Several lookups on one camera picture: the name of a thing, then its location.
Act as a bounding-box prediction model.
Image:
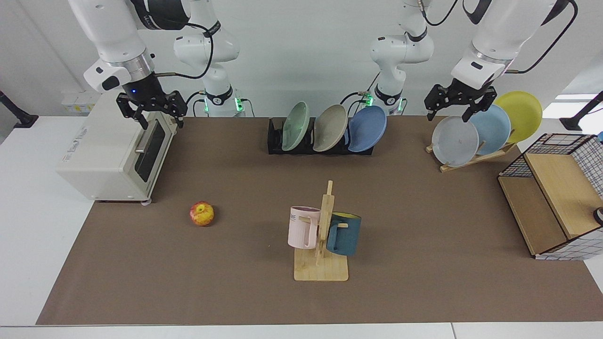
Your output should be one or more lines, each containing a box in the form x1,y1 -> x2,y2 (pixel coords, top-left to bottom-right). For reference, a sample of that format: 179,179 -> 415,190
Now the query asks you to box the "red yellow apple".
190,201 -> 215,226

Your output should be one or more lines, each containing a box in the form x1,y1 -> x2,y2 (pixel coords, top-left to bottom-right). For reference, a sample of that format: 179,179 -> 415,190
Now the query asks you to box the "white wall socket box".
61,91 -> 103,114

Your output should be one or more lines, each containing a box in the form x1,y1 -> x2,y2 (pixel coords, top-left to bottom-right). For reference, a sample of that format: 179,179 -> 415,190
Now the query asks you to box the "pink cup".
288,206 -> 322,250

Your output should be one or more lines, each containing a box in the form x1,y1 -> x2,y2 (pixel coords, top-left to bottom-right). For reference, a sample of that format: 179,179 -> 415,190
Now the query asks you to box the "wire basket with wooden floor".
498,133 -> 603,261

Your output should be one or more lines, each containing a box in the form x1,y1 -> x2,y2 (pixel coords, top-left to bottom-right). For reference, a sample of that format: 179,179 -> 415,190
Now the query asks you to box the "black clamp stand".
559,91 -> 603,132
0,90 -> 39,129

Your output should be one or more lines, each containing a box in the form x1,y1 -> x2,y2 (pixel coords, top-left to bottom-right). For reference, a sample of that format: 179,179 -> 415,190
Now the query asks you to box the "dark teal cup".
326,212 -> 362,257

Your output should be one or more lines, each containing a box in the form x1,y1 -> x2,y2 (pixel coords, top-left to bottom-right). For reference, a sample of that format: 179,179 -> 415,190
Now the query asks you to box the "beige plate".
313,104 -> 349,153

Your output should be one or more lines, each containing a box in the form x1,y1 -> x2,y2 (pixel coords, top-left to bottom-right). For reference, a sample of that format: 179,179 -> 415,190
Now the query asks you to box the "light blue plate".
469,104 -> 512,156

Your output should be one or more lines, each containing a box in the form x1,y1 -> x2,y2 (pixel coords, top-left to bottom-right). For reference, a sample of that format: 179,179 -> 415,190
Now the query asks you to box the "brown table cloth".
36,116 -> 603,325

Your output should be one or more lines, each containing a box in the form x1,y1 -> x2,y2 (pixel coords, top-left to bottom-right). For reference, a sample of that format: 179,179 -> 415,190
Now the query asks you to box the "wooden cup stand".
294,180 -> 349,282

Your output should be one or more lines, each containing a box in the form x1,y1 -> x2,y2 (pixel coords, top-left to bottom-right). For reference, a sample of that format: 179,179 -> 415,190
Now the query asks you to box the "wooden plate rack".
425,141 -> 517,173

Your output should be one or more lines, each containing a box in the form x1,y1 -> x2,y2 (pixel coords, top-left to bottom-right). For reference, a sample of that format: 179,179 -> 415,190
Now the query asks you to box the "pale green plate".
281,101 -> 310,152

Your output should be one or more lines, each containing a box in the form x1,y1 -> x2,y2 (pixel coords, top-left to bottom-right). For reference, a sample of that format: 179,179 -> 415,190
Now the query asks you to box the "black dish rack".
267,117 -> 376,155

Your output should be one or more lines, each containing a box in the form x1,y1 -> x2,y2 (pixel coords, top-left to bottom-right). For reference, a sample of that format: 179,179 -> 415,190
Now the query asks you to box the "grey plate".
432,116 -> 480,167

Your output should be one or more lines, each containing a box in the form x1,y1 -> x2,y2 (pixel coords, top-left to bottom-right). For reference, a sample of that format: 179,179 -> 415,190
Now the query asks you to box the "yellow plate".
493,91 -> 543,144

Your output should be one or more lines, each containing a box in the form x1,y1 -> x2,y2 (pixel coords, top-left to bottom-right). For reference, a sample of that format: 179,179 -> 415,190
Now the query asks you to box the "pale toaster oven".
56,89 -> 179,204

